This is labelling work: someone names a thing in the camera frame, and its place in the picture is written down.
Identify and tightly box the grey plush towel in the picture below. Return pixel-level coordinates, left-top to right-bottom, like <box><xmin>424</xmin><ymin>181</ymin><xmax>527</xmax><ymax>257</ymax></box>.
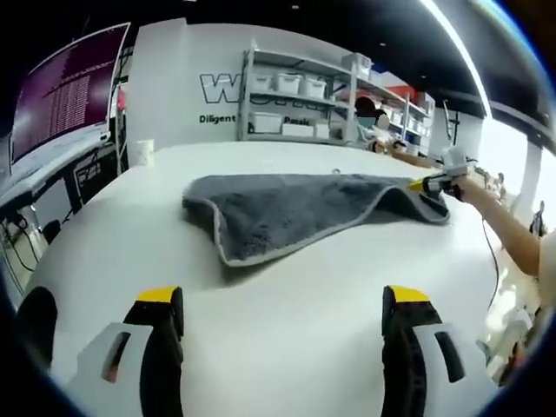
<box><xmin>181</xmin><ymin>172</ymin><xmax>452</xmax><ymax>268</ymax></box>

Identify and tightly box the flat white box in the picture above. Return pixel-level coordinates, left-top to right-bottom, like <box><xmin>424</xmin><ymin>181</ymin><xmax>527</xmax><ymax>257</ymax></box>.
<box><xmin>281</xmin><ymin>122</ymin><xmax>318</xmax><ymax>138</ymax></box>

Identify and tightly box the person's right hand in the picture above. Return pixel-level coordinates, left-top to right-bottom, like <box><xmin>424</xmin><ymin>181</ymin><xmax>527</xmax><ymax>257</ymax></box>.
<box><xmin>449</xmin><ymin>175</ymin><xmax>479</xmax><ymax>202</ymax></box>

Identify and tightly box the wooden box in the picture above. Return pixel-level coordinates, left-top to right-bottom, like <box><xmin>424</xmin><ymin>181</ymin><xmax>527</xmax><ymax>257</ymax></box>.
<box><xmin>393</xmin><ymin>147</ymin><xmax>440</xmax><ymax>169</ymax></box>

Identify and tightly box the black tripod stand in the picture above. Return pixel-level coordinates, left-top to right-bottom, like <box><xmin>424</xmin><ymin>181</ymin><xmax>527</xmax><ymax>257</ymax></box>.
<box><xmin>442</xmin><ymin>99</ymin><xmax>462</xmax><ymax>148</ymax></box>

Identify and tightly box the blue orange shelf rack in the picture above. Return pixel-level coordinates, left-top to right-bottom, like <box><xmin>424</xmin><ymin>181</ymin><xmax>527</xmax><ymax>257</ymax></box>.
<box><xmin>354</xmin><ymin>60</ymin><xmax>435</xmax><ymax>156</ymax></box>

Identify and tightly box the black chair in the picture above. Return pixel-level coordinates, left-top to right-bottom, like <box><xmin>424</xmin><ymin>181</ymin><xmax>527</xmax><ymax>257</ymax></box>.
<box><xmin>15</xmin><ymin>286</ymin><xmax>60</xmax><ymax>374</ymax></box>

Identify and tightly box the ceiling light strip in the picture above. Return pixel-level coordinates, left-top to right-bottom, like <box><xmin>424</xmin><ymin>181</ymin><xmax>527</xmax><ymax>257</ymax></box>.
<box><xmin>419</xmin><ymin>0</ymin><xmax>492</xmax><ymax>116</ymax></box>

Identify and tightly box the clear plastic storage box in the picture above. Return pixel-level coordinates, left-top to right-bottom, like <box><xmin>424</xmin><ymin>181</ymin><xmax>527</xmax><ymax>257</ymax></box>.
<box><xmin>350</xmin><ymin>52</ymin><xmax>374</xmax><ymax>79</ymax></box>

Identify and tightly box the large white storage bin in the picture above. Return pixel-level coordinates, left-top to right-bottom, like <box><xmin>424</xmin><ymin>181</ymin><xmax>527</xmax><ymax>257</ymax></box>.
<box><xmin>250</xmin><ymin>111</ymin><xmax>281</xmax><ymax>134</ymax></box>

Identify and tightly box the black cabinet with sign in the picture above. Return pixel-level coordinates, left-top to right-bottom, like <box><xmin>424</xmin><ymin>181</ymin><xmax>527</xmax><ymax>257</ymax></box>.
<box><xmin>73</xmin><ymin>149</ymin><xmax>118</xmax><ymax>205</ymax></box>

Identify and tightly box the grey metal shelf rack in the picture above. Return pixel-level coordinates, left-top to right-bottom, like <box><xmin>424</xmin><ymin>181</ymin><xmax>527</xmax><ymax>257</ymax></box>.
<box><xmin>241</xmin><ymin>38</ymin><xmax>360</xmax><ymax>144</ymax></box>

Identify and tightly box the white monitor desk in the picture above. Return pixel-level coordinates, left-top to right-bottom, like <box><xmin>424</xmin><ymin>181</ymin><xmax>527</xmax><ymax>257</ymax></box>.
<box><xmin>0</xmin><ymin>138</ymin><xmax>117</xmax><ymax>210</ymax></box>

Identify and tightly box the white paper cup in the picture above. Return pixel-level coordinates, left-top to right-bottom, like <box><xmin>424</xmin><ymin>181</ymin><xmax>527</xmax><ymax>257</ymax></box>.
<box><xmin>136</xmin><ymin>137</ymin><xmax>156</xmax><ymax>169</ymax></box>

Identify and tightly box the large computer monitor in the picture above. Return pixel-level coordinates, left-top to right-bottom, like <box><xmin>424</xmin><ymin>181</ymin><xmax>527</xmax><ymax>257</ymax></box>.
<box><xmin>8</xmin><ymin>22</ymin><xmax>132</xmax><ymax>166</ymax></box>

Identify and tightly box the thin black cable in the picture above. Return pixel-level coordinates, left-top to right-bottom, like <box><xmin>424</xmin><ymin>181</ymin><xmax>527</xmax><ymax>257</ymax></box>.
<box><xmin>480</xmin><ymin>215</ymin><xmax>503</xmax><ymax>308</ymax></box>

